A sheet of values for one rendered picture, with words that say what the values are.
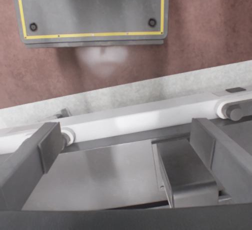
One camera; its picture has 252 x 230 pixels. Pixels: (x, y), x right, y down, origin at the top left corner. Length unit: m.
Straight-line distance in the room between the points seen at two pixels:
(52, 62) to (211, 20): 1.06
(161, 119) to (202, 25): 0.98
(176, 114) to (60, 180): 0.29
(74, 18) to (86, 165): 0.68
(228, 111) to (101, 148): 0.26
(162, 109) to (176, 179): 0.16
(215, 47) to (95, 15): 0.82
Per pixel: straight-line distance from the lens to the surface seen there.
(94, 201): 0.46
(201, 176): 0.28
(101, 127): 0.39
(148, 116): 0.38
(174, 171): 0.28
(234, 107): 0.39
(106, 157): 0.38
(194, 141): 0.17
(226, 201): 0.48
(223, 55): 1.36
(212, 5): 1.34
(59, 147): 0.17
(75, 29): 0.89
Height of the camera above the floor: 1.19
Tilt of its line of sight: 73 degrees down
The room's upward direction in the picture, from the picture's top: 178 degrees clockwise
